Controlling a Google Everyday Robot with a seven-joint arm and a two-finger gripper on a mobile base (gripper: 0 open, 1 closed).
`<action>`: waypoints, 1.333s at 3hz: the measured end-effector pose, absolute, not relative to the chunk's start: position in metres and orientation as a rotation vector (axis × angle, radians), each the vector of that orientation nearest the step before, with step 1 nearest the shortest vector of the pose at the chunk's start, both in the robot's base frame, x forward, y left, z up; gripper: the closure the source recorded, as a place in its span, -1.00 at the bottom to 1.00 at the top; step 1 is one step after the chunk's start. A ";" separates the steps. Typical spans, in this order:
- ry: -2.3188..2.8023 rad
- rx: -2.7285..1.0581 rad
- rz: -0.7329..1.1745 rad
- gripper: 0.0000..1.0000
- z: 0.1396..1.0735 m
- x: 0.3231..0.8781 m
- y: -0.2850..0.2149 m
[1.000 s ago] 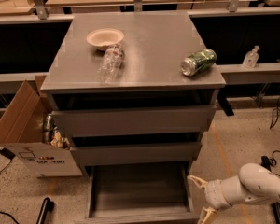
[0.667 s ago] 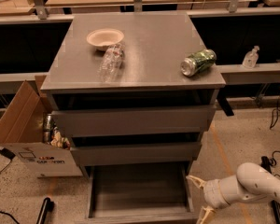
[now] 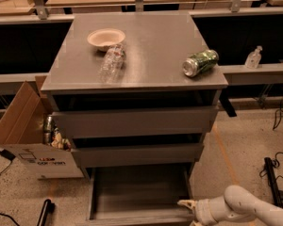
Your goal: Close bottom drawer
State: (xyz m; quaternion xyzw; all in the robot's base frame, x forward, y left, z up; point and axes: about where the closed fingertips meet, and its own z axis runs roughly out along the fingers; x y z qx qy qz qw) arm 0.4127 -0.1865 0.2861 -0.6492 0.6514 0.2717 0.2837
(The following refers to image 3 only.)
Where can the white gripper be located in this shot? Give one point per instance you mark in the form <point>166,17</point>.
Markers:
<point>200,209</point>

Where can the grey bottom drawer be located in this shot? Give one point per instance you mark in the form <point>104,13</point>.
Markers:
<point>144,195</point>

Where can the grey drawer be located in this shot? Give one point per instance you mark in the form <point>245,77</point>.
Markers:
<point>144,195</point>
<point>140,150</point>
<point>129,114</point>

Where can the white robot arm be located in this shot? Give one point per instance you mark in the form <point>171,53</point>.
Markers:
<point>236,205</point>

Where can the grey middle drawer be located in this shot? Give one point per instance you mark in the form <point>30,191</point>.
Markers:
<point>140,150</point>

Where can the grey drawer cabinet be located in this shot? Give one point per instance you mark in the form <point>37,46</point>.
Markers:
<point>156,44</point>

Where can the grey top drawer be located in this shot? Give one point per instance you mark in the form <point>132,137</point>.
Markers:
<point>129,114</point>

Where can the black bar right floor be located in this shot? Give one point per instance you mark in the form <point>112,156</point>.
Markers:
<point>272,181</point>

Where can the black bar floor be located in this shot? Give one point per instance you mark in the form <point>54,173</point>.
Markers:
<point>48,208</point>
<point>272,181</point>

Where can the green soda can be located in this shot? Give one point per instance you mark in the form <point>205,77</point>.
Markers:
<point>200,63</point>

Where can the black bar left floor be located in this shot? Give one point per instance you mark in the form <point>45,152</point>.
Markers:
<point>48,208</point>

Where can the clear plastic bottle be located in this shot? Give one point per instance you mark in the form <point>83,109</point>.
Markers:
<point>112,63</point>

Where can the cans inside cardboard box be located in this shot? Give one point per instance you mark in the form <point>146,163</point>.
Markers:
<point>52,136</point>

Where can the small clear dispenser bottle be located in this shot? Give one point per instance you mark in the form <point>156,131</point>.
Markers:
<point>253,58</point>

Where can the cardboard box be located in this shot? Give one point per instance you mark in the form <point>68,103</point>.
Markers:
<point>22,134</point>

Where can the white paper bowl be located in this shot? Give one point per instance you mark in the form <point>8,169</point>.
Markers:
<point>102,39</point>

